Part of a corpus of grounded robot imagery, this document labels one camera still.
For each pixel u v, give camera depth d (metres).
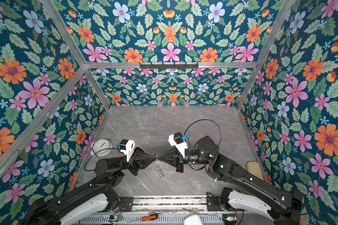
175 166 0.53
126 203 0.74
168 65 0.91
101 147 0.91
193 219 0.67
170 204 0.75
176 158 0.50
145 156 0.54
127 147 0.50
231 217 0.70
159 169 0.55
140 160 0.53
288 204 0.40
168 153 0.52
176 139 0.47
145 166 0.55
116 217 0.70
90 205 0.56
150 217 0.69
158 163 0.53
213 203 0.73
